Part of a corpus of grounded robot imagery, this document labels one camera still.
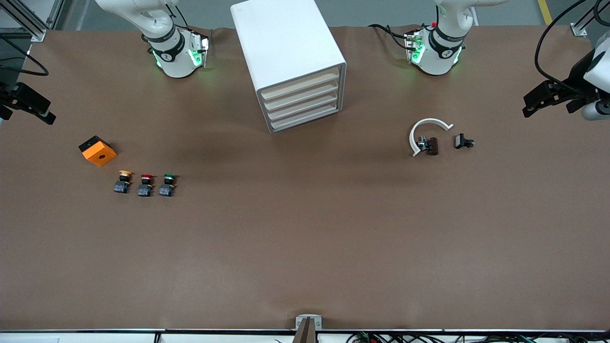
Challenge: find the orange box with black base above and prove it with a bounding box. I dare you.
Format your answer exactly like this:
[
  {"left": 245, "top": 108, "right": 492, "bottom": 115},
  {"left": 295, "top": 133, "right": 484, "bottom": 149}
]
[{"left": 79, "top": 135, "right": 117, "bottom": 167}]

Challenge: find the aluminium frame profile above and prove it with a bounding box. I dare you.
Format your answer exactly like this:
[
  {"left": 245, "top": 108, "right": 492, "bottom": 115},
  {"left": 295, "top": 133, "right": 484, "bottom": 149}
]
[
  {"left": 0, "top": 0, "right": 65, "bottom": 42},
  {"left": 570, "top": 0, "right": 610, "bottom": 37}
]

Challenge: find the green push button switch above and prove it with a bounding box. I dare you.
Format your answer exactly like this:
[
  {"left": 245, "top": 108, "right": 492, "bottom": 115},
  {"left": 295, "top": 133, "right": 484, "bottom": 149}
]
[{"left": 158, "top": 173, "right": 177, "bottom": 197}]

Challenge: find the brown table cover mat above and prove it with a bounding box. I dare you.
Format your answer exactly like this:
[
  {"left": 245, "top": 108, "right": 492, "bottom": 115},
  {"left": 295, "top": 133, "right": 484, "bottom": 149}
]
[{"left": 0, "top": 26, "right": 610, "bottom": 332}]

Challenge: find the red push button switch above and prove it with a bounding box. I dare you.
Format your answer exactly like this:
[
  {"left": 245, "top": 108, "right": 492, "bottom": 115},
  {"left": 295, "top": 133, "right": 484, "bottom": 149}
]
[{"left": 137, "top": 173, "right": 155, "bottom": 197}]

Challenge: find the yellow floor tape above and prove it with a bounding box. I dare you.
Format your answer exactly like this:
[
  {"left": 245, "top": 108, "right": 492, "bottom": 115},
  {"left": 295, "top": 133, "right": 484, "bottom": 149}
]
[{"left": 537, "top": 0, "right": 554, "bottom": 25}]

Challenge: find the white curved plastic ring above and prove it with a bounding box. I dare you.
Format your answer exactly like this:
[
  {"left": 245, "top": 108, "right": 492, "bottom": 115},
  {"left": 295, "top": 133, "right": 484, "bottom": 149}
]
[{"left": 409, "top": 118, "right": 454, "bottom": 157}]

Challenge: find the yellow push button switch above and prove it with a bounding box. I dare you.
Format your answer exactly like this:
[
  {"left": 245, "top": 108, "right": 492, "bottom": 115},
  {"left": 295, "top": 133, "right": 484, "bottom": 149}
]
[{"left": 114, "top": 170, "right": 133, "bottom": 194}]

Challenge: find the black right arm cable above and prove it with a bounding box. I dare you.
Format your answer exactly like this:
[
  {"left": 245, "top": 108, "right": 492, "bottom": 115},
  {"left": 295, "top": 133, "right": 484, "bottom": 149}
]
[{"left": 0, "top": 36, "right": 50, "bottom": 77}]

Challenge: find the black left arm base cable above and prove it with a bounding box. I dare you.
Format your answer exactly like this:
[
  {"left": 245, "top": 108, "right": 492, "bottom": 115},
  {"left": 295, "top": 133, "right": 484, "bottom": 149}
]
[{"left": 368, "top": 23, "right": 416, "bottom": 51}]

